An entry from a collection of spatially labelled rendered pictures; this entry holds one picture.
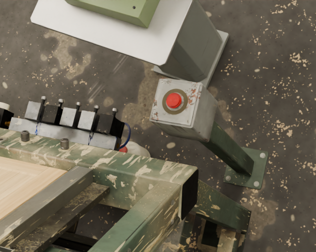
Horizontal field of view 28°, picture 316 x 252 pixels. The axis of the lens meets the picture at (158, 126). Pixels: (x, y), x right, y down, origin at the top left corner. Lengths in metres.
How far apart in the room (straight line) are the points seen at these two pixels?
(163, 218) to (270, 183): 1.00
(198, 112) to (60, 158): 0.39
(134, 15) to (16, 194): 0.62
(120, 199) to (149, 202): 0.20
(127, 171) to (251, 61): 1.10
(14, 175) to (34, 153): 0.09
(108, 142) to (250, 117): 0.83
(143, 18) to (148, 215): 0.66
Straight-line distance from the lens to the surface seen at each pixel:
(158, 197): 1.49
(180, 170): 1.63
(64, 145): 1.74
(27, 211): 1.46
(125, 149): 2.40
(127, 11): 1.84
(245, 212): 2.33
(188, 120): 1.56
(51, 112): 1.91
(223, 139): 1.96
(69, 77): 2.83
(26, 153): 1.75
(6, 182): 1.66
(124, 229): 1.35
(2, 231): 1.39
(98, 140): 1.85
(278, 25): 2.61
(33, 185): 1.63
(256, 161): 2.45
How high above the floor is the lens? 2.38
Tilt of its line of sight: 66 degrees down
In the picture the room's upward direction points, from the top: 53 degrees counter-clockwise
